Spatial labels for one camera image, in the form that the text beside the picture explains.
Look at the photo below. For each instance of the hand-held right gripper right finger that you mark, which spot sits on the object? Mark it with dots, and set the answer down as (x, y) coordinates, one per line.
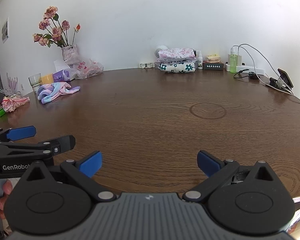
(208, 164)

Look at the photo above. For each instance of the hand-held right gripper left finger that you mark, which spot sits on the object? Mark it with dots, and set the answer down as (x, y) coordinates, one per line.
(91, 164)

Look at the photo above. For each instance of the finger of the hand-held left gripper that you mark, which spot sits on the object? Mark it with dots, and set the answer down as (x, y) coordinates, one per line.
(21, 133)
(63, 143)

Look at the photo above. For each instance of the pink blue purple mesh vest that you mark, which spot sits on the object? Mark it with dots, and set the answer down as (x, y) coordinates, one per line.
(55, 91)

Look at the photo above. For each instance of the person's left hand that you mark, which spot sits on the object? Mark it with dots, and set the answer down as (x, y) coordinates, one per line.
(7, 187)

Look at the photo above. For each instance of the green plastic object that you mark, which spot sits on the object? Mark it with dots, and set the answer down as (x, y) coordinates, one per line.
(0, 113)

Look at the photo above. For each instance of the crumpled pink wrapper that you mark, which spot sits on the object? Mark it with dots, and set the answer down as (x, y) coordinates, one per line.
(13, 103)

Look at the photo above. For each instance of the glass cup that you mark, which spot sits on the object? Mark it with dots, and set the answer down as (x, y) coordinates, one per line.
(35, 81)

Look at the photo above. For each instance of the yellow cup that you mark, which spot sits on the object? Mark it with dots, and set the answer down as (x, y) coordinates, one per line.
(46, 79)

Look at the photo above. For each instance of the purple tissue packet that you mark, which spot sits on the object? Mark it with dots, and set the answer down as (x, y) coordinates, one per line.
(61, 75)

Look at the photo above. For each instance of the white paper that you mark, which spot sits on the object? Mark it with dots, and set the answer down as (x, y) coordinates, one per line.
(60, 65)

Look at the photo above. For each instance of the clear red print plastic bag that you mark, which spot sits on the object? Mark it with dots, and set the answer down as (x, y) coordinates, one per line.
(90, 67)

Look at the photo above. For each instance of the floral wrapped vase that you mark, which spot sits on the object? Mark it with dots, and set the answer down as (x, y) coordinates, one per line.
(70, 53)

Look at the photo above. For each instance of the black printed box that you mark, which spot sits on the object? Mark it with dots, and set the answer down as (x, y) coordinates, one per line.
(213, 66)

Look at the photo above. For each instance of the white bottle green label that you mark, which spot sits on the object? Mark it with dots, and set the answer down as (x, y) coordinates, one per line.
(200, 65)

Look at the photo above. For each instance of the folded white teal flower cloth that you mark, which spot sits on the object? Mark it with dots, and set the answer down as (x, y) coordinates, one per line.
(180, 67)

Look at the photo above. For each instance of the green spray bottle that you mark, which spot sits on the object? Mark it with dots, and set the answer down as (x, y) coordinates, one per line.
(233, 63)

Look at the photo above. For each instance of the stack of yellow pink packets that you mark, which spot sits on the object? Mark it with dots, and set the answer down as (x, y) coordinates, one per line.
(213, 58)

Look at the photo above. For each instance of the black silver phone stand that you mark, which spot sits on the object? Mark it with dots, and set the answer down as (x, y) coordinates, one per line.
(277, 83)

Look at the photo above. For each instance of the dried rose bouquet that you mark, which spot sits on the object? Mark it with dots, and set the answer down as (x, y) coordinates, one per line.
(56, 31)

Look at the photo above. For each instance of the white spray bottle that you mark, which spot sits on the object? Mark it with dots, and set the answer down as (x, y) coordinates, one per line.
(199, 55)

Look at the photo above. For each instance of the white plastic clip strip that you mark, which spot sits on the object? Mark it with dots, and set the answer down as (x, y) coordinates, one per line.
(147, 65)

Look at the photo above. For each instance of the white charger plug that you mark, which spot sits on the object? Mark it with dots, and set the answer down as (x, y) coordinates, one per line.
(240, 55)

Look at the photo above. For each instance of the folded pink floral cloth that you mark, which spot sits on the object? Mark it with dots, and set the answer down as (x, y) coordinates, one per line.
(175, 55)

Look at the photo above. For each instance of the black phone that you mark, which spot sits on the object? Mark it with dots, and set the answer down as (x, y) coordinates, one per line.
(286, 78)

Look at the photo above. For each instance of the white round speaker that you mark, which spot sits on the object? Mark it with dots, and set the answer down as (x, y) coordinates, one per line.
(161, 50)

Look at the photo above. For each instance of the wall paper notice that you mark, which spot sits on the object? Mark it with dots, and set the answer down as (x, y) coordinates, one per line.
(5, 31)

